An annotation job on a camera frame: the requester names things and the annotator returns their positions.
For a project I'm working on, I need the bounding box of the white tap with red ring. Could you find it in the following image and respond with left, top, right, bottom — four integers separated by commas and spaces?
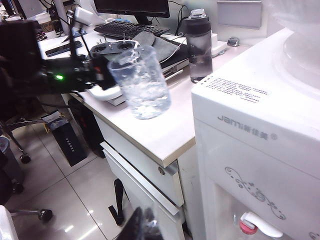
239, 211, 285, 239

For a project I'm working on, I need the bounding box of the black keyboard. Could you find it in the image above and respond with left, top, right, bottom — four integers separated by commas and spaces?
93, 20, 171, 40

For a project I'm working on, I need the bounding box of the black smartphone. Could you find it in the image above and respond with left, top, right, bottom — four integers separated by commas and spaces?
44, 40, 83, 58

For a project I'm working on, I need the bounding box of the white water dispenser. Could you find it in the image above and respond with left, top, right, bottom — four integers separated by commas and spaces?
191, 26, 320, 240

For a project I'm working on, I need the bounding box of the paper coffee cup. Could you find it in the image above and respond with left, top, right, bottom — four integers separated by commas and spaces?
36, 13, 58, 39

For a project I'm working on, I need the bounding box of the black strap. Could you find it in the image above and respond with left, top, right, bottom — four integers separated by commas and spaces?
107, 178, 126, 226

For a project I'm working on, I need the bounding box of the silver binder clip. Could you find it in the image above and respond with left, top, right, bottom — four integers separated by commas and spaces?
226, 36, 240, 48

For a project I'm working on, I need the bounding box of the black wheeled office chair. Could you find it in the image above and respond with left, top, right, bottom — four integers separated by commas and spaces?
0, 109, 55, 223

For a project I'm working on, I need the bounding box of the dark grey water bottle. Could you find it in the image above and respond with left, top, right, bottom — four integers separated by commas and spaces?
183, 8, 214, 85

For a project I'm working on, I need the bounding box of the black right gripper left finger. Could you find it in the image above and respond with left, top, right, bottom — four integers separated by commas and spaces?
116, 206, 145, 240

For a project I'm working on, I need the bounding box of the white device with round holes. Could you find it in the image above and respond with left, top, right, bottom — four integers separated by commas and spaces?
89, 39, 140, 58

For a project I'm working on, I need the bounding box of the clear water jug in plastic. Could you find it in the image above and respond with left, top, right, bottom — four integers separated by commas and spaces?
264, 0, 320, 83

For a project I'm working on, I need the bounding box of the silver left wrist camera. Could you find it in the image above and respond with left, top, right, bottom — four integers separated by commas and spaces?
67, 6, 106, 61

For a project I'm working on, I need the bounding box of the grey felt sleeve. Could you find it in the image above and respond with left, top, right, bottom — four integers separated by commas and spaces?
134, 31, 188, 64

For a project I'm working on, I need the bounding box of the black computer monitor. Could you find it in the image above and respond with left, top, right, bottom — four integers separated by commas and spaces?
93, 0, 171, 26

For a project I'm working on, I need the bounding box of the white power adapter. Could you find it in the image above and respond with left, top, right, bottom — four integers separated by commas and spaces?
211, 31, 229, 56

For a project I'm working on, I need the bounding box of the clear textured plastic mug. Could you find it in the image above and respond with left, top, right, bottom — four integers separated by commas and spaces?
106, 45, 173, 121

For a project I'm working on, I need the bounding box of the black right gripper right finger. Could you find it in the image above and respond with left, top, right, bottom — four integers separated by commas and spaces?
144, 207, 164, 240

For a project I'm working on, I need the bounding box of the black box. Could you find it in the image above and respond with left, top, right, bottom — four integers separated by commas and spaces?
41, 111, 89, 168

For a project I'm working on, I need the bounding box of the white cable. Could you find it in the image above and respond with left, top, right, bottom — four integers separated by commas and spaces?
159, 37, 189, 65

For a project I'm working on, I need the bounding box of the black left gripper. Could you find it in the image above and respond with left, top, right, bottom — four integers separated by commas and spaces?
84, 56, 119, 91

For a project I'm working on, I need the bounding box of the white desk partition panel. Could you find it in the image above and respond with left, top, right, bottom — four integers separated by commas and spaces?
216, 0, 263, 31

